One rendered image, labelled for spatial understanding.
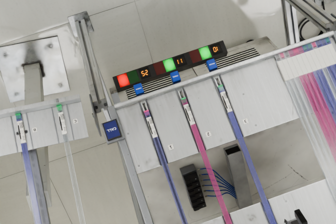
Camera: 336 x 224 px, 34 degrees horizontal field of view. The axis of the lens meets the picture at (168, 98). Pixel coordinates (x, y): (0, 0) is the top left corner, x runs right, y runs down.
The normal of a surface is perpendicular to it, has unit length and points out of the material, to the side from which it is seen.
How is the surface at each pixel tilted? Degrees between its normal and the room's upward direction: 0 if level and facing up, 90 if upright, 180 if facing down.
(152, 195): 0
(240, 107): 47
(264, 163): 0
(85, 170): 0
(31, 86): 90
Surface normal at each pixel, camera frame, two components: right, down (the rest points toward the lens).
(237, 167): 0.23, 0.49
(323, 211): -0.02, -0.25
